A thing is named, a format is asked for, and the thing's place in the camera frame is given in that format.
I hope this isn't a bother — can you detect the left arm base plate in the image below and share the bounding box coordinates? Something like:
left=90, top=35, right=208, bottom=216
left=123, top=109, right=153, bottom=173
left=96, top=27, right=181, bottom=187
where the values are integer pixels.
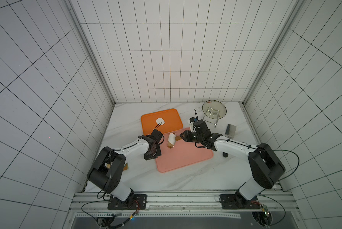
left=107, top=194, right=147, bottom=210

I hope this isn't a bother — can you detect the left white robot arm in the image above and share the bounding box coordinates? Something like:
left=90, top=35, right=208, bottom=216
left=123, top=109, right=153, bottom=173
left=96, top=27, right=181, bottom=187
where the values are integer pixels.
left=87, top=129, right=164, bottom=205

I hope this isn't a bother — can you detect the green orange flour packet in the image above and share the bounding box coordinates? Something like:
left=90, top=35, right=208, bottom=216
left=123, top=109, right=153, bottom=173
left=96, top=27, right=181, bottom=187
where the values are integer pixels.
left=123, top=163, right=129, bottom=171

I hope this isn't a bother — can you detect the black handled metal scraper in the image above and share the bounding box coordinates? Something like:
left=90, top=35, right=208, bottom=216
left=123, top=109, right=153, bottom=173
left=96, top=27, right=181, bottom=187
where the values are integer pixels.
left=224, top=124, right=237, bottom=139

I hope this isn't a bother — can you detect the white dough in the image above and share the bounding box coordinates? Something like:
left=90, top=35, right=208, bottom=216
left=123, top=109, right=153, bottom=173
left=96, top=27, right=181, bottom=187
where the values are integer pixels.
left=168, top=133, right=176, bottom=146
left=156, top=118, right=165, bottom=126

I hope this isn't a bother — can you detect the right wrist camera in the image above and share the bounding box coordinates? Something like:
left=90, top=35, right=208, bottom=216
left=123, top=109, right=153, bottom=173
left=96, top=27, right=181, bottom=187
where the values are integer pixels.
left=188, top=117, right=198, bottom=133

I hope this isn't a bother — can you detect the pink silicone mat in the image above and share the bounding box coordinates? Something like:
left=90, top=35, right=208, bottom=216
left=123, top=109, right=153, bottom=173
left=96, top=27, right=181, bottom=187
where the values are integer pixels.
left=155, top=133, right=214, bottom=173

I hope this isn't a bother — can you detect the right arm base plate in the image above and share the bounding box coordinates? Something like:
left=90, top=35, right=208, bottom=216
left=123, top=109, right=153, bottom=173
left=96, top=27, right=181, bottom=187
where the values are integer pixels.
left=219, top=194, right=261, bottom=210

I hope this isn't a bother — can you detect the wooden dough roller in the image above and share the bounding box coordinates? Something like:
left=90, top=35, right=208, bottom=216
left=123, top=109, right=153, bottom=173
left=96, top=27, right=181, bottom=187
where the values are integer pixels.
left=167, top=133, right=182, bottom=148

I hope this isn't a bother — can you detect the aluminium mounting rail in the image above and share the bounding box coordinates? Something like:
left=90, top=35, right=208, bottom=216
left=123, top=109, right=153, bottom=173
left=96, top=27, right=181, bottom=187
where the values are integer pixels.
left=64, top=189, right=306, bottom=229

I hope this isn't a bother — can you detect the white dough on orange mat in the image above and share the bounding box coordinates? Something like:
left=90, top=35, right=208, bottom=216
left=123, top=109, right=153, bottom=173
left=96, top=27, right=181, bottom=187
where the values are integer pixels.
left=156, top=118, right=165, bottom=126

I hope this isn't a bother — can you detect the orange silicone mat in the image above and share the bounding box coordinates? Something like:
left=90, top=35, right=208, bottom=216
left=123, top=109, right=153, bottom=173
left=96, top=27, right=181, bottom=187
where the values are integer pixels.
left=140, top=108, right=183, bottom=135

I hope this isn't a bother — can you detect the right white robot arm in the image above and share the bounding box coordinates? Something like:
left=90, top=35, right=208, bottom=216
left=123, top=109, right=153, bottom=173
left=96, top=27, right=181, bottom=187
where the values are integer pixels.
left=180, top=120, right=285, bottom=203

